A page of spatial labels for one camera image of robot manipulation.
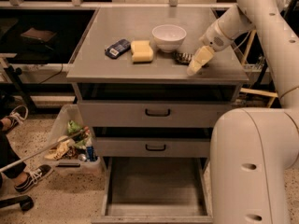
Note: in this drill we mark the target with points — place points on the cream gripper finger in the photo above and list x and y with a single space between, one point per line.
201 57

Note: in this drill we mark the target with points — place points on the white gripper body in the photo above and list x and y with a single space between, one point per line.
214 38

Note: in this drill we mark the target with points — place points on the black chocolate rxbar packet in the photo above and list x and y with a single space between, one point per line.
183 58

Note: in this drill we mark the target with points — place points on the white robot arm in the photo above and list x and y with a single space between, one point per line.
251 148

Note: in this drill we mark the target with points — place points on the grey drawer cabinet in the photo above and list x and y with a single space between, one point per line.
95 77

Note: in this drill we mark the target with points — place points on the grey top drawer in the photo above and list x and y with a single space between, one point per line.
151 114

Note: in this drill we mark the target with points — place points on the grey drawer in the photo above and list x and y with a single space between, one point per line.
151 114
155 191
151 147

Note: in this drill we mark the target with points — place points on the grey middle drawer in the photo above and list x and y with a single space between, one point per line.
151 147

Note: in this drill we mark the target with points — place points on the grey bottom drawer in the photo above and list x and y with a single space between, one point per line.
155 191

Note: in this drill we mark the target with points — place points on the white bowl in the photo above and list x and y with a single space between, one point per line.
168 37

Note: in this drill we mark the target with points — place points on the yellow sponge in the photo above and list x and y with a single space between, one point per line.
141 51

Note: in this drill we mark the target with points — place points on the blue snack bar packet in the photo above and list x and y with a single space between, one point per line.
117 49

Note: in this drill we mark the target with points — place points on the blue soda can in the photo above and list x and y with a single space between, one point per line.
90 153

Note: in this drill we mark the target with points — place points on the green snack bag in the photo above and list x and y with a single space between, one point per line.
73 127

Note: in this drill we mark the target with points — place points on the clear plastic bin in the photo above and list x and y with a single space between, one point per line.
70 157

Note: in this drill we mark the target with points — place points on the brown box on shelf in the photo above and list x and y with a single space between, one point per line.
37 36

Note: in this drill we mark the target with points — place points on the black white right sneaker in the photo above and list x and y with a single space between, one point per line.
16 117

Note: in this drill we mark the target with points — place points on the black white sneaker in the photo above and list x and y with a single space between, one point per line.
33 177
16 117

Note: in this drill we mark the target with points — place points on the black white left sneaker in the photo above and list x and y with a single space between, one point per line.
33 177

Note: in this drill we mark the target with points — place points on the black trouser leg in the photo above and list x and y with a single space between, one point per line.
7 154

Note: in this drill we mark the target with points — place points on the white long stick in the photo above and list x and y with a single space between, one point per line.
83 130

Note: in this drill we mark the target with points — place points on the black office chair base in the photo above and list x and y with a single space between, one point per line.
25 202

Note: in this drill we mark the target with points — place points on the wooden broom handle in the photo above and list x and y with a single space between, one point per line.
248 47

